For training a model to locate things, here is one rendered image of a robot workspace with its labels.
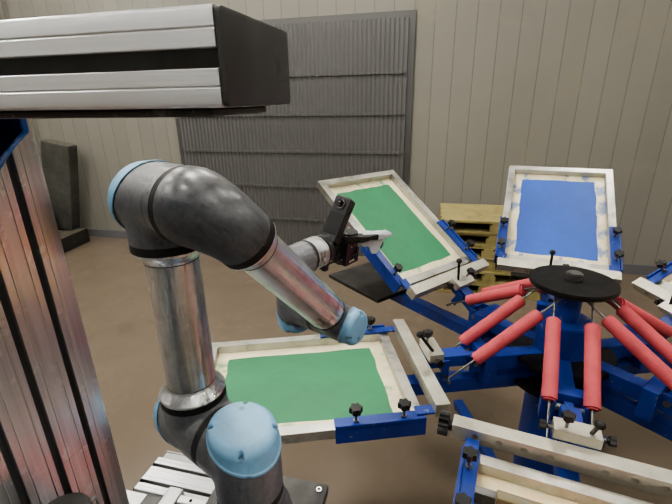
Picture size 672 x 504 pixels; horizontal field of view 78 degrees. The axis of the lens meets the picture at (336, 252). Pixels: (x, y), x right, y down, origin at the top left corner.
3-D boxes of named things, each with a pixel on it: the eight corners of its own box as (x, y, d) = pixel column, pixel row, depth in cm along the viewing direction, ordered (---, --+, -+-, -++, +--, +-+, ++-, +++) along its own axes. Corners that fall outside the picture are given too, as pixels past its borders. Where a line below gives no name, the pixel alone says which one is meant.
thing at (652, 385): (713, 471, 123) (726, 439, 119) (444, 403, 152) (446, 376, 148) (644, 334, 193) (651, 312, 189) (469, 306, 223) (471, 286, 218)
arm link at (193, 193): (237, 152, 50) (378, 311, 87) (185, 147, 57) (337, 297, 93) (184, 231, 47) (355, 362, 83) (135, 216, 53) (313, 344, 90)
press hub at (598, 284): (575, 581, 180) (651, 303, 134) (478, 545, 195) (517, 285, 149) (566, 503, 215) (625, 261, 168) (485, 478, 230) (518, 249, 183)
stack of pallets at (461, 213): (530, 271, 498) (541, 205, 470) (545, 301, 425) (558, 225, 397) (432, 264, 524) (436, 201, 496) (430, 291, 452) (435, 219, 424)
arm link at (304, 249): (260, 286, 89) (257, 249, 86) (295, 270, 97) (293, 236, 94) (286, 296, 85) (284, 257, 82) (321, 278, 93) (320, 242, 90)
